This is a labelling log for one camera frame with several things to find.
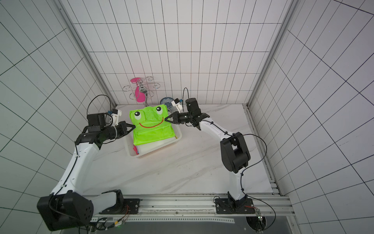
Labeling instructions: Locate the green frog raincoat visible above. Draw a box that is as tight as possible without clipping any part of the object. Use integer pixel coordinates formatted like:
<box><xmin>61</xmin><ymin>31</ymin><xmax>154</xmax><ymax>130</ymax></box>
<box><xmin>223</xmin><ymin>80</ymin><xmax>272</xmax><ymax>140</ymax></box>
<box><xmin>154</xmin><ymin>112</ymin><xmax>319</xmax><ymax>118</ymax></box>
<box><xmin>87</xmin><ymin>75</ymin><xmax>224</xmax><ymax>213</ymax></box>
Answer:
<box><xmin>129</xmin><ymin>104</ymin><xmax>175</xmax><ymax>146</ymax></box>

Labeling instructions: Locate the white plastic basket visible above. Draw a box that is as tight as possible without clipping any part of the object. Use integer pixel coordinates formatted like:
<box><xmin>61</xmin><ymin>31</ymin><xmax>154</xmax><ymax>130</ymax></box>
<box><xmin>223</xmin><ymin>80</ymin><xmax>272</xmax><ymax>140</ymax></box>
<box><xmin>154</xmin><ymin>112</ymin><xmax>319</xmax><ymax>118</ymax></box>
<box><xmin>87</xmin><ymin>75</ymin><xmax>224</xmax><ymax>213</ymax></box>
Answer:
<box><xmin>123</xmin><ymin>125</ymin><xmax>182</xmax><ymax>157</ymax></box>

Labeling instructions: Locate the pink rabbit raincoat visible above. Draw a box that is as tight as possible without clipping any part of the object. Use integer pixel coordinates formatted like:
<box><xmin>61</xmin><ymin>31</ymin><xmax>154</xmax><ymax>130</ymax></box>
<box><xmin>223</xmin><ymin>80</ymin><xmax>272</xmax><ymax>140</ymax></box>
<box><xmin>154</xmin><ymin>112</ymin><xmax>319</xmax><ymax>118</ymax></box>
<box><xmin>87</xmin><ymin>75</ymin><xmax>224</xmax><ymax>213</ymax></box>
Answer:
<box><xmin>133</xmin><ymin>145</ymin><xmax>139</xmax><ymax>155</ymax></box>

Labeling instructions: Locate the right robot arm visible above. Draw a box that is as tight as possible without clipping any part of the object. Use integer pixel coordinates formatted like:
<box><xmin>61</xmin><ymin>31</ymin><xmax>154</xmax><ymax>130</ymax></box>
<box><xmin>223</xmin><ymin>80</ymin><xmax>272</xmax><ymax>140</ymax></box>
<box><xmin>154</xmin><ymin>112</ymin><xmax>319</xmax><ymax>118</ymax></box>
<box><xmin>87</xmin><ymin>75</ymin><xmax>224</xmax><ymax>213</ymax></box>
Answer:
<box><xmin>165</xmin><ymin>98</ymin><xmax>250</xmax><ymax>209</ymax></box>

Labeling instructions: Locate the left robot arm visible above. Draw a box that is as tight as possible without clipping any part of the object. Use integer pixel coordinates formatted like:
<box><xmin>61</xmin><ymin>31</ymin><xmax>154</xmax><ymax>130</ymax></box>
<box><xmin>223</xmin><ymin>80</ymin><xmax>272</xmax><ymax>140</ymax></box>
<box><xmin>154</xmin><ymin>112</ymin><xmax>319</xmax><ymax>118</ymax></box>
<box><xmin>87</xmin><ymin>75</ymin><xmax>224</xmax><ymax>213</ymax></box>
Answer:
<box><xmin>37</xmin><ymin>110</ymin><xmax>136</xmax><ymax>231</ymax></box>

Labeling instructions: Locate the blue patterned bowl rear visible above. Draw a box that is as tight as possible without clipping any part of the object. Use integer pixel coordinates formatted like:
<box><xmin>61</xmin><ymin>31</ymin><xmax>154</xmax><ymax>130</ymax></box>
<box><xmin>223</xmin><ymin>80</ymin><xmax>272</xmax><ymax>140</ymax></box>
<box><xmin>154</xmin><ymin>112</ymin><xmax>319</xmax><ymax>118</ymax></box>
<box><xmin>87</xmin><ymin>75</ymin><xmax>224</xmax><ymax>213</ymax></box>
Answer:
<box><xmin>160</xmin><ymin>97</ymin><xmax>174</xmax><ymax>109</ymax></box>

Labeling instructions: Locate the pink cup on stand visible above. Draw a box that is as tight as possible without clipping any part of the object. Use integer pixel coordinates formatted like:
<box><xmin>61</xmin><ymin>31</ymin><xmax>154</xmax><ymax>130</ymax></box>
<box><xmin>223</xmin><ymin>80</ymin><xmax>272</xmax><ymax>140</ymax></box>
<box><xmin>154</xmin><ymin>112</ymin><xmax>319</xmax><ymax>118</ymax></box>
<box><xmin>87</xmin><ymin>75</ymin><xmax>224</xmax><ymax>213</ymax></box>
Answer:
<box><xmin>130</xmin><ymin>78</ymin><xmax>146</xmax><ymax>102</ymax></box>

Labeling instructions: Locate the silver cup holder stand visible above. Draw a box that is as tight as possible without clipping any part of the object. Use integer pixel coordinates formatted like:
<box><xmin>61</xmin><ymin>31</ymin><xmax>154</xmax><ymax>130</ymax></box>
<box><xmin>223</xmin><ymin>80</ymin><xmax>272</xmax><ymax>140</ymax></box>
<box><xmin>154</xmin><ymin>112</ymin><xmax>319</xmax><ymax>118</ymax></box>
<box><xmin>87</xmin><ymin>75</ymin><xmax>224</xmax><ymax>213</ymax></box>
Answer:
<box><xmin>122</xmin><ymin>76</ymin><xmax>161</xmax><ymax>107</ymax></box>

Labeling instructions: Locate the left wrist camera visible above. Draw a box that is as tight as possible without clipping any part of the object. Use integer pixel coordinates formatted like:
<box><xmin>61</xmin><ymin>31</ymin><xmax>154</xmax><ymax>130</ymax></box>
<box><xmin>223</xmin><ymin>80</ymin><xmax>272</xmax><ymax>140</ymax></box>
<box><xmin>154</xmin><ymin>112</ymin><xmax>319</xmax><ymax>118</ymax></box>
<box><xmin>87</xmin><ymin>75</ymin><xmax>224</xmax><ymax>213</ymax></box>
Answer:
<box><xmin>108</xmin><ymin>109</ymin><xmax>122</xmax><ymax>126</ymax></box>

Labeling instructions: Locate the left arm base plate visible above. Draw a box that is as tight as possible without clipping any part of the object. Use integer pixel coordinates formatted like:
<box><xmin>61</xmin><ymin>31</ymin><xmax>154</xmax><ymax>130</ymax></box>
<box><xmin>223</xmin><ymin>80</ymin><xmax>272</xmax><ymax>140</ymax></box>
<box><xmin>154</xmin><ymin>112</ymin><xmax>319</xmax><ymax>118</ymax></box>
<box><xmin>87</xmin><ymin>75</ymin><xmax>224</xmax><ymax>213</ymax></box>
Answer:
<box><xmin>100</xmin><ymin>199</ymin><xmax>141</xmax><ymax>215</ymax></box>

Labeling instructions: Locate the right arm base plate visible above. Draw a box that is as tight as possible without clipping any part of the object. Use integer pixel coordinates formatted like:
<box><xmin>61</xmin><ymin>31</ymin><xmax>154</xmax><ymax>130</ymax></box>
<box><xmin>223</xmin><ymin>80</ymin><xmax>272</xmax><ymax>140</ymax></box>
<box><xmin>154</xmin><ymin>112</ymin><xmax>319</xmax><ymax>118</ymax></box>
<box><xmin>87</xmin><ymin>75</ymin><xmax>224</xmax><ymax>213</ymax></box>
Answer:
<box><xmin>213</xmin><ymin>198</ymin><xmax>255</xmax><ymax>215</ymax></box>

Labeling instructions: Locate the aluminium mounting rail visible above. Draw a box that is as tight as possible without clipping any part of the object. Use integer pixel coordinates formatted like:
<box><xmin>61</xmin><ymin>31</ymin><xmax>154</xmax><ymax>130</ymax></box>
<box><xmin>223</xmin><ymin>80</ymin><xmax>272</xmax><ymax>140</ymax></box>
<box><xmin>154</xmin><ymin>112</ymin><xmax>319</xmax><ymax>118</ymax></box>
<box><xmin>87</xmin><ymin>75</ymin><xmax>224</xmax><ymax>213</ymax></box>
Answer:
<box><xmin>90</xmin><ymin>194</ymin><xmax>295</xmax><ymax>225</ymax></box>

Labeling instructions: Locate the left base cable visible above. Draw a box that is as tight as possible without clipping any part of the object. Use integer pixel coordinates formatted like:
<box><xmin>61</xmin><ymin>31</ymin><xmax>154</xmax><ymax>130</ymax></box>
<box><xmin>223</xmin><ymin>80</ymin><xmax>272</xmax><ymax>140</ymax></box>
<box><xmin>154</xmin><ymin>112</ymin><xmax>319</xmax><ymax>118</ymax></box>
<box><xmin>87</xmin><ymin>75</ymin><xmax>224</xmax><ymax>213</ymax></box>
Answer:
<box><xmin>78</xmin><ymin>204</ymin><xmax>131</xmax><ymax>234</ymax></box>

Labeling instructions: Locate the base cable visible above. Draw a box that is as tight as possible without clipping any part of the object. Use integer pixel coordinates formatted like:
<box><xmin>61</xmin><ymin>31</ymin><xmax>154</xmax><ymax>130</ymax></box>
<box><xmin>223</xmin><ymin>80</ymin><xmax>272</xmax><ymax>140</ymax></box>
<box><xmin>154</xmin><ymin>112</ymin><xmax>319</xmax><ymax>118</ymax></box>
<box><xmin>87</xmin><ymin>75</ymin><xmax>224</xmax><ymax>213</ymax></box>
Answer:
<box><xmin>239</xmin><ymin>133</ymin><xmax>277</xmax><ymax>232</ymax></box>
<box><xmin>78</xmin><ymin>204</ymin><xmax>131</xmax><ymax>234</ymax></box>

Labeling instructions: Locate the right base cable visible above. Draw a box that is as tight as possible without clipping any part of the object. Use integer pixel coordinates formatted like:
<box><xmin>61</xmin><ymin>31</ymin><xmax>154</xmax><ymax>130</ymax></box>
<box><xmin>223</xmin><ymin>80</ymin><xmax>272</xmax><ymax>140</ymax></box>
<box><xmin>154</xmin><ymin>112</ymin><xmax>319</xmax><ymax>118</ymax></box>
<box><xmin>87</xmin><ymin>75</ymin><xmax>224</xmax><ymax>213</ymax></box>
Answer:
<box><xmin>239</xmin><ymin>133</ymin><xmax>277</xmax><ymax>232</ymax></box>

